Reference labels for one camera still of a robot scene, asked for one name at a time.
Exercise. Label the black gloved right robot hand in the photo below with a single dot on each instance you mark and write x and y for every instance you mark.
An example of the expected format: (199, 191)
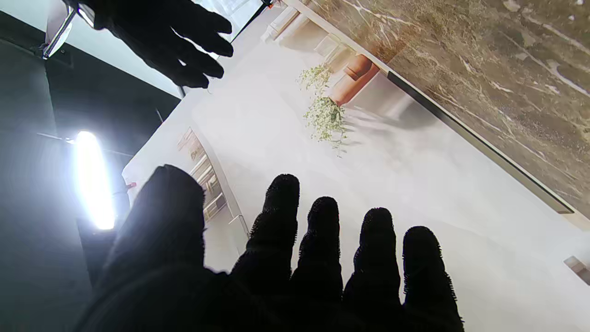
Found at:
(156, 32)

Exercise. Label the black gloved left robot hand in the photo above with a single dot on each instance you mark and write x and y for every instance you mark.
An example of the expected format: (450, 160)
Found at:
(161, 276)

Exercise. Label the glossy poster board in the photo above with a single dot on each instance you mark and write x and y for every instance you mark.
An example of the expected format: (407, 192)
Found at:
(60, 32)

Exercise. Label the bright studio light panel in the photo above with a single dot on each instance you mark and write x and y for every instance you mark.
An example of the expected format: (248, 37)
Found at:
(94, 184)

